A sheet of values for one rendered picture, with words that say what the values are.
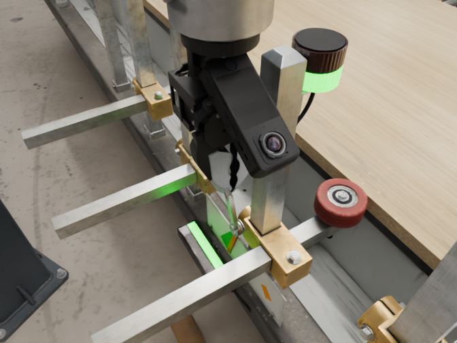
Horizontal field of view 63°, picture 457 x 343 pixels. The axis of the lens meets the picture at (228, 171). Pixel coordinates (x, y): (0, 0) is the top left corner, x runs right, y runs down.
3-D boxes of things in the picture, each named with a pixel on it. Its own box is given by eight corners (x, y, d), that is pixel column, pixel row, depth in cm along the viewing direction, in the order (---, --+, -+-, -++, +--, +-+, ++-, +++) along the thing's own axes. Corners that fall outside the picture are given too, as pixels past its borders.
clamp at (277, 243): (282, 290, 57) (286, 273, 54) (236, 228, 65) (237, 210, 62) (311, 273, 59) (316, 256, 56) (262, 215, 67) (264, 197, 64)
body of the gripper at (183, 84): (228, 96, 46) (228, -5, 37) (268, 136, 41) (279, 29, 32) (171, 117, 43) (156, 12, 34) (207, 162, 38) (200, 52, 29)
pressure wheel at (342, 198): (327, 263, 63) (341, 222, 55) (297, 229, 68) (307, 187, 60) (361, 242, 66) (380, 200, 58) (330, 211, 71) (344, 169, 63)
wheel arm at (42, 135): (30, 153, 80) (22, 138, 77) (26, 144, 82) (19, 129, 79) (208, 94, 96) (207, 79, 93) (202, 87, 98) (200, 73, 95)
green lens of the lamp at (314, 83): (309, 98, 41) (313, 80, 39) (277, 73, 45) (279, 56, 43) (349, 82, 43) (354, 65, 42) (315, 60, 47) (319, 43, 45)
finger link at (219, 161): (209, 169, 50) (207, 113, 43) (232, 198, 47) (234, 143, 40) (189, 177, 49) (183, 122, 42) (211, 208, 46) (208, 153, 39)
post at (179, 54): (196, 214, 89) (176, 13, 55) (190, 205, 91) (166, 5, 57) (209, 209, 91) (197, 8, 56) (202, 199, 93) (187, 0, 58)
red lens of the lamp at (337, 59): (313, 78, 39) (316, 59, 38) (279, 54, 43) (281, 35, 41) (355, 62, 41) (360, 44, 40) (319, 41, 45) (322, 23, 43)
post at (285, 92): (256, 290, 71) (281, 61, 37) (245, 276, 73) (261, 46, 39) (271, 282, 73) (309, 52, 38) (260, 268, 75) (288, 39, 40)
